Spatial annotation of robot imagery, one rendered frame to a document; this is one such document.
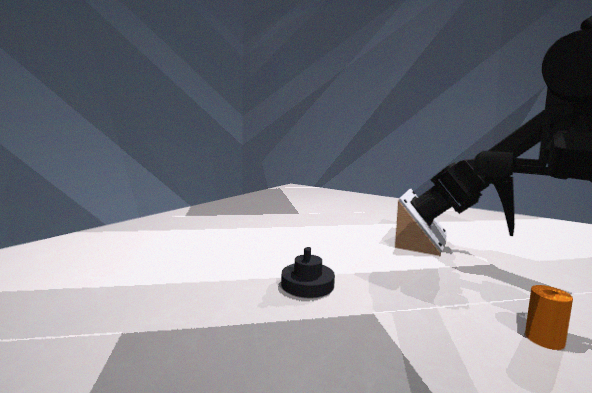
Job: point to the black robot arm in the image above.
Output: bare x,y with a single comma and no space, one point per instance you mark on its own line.
567,71

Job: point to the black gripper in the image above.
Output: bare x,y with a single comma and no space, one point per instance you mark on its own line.
498,166

